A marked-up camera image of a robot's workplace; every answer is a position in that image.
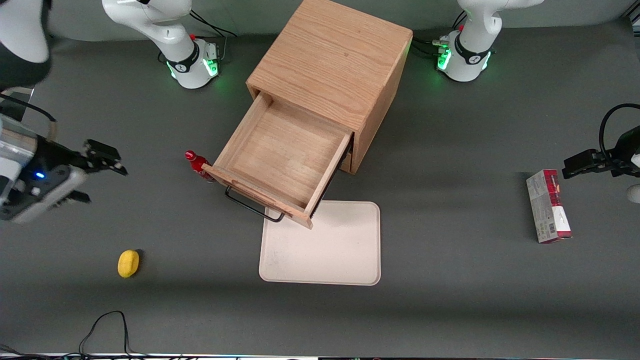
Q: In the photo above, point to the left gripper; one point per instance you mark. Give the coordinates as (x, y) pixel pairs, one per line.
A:
(624, 149)

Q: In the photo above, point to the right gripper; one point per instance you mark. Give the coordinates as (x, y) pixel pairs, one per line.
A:
(50, 156)

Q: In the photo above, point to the wooden drawer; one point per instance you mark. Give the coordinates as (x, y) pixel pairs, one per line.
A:
(346, 165)
(280, 155)

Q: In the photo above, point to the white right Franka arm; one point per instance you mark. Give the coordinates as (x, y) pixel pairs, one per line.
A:
(170, 30)

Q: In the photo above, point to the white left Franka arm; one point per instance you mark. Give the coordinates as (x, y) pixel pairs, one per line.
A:
(472, 45)

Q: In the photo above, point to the wooden drawer cabinet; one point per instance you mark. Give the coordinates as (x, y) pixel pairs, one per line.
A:
(330, 55)

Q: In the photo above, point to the red and grey carton box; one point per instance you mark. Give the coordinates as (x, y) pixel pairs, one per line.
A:
(547, 210)

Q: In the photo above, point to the yellow lemon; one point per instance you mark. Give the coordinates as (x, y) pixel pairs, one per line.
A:
(128, 263)

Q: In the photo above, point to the red cola bottle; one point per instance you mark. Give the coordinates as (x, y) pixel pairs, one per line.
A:
(196, 161)

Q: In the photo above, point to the beige plastic tray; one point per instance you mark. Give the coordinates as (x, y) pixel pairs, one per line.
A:
(340, 250)

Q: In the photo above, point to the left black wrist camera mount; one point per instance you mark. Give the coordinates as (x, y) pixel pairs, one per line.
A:
(625, 147)

